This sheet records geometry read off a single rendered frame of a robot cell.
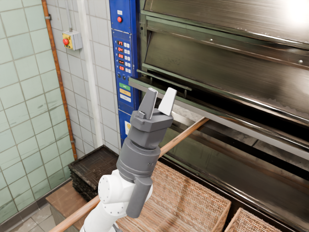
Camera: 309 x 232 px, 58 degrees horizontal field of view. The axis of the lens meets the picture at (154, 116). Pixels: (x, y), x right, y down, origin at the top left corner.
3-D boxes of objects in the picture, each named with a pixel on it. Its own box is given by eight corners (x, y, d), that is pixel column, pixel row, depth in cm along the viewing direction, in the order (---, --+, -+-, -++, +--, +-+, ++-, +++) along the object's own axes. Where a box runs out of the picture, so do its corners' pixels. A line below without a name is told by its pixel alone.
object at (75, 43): (73, 44, 186) (71, 29, 180) (82, 48, 180) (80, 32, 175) (63, 47, 181) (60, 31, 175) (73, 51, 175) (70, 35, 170)
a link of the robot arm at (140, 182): (144, 150, 72) (131, 186, 75) (106, 149, 66) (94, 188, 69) (168, 176, 63) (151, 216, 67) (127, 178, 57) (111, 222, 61)
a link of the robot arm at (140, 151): (184, 121, 65) (166, 164, 69) (151, 103, 70) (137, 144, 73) (154, 128, 55) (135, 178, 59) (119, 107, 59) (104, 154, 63)
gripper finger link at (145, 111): (160, 92, 56) (150, 119, 58) (148, 86, 58) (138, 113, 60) (156, 92, 55) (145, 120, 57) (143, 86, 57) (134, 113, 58)
